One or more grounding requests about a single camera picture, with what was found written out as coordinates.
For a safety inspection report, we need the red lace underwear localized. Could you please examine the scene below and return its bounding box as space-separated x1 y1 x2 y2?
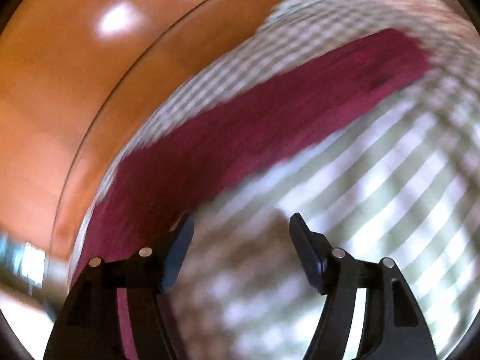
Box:
81 28 430 359

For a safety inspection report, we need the green white checkered bedsheet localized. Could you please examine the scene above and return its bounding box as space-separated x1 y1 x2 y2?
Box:
71 0 479 359

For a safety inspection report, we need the orange wooden wardrobe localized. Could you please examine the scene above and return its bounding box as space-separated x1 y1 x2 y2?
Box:
0 0 376 263

